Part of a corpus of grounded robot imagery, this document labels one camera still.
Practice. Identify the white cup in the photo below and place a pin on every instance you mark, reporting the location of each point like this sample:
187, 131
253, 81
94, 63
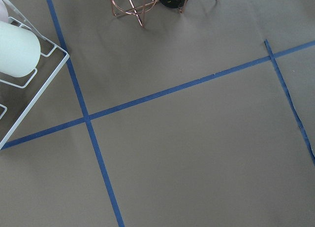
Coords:
19, 50

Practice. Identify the pink pale cup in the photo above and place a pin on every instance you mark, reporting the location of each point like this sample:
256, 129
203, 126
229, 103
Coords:
3, 12

